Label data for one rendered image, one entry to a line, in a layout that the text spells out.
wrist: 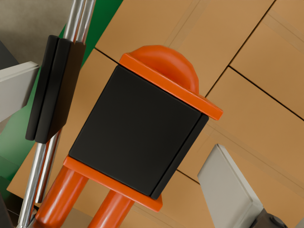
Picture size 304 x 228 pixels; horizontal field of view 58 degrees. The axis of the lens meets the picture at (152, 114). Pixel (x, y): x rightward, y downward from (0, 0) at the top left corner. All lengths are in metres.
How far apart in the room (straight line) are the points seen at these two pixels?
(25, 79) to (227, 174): 0.13
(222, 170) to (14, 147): 1.57
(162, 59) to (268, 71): 0.84
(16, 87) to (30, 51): 1.39
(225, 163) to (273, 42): 0.86
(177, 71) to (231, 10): 0.79
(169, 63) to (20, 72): 0.09
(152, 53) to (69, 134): 0.82
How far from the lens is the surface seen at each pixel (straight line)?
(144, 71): 0.17
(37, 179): 0.21
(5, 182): 1.28
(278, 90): 1.04
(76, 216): 0.26
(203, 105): 0.18
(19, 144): 1.68
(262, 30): 1.00
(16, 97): 0.18
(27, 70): 0.18
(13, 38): 1.59
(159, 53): 0.18
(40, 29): 1.54
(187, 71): 0.19
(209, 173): 0.19
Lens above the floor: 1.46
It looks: 77 degrees down
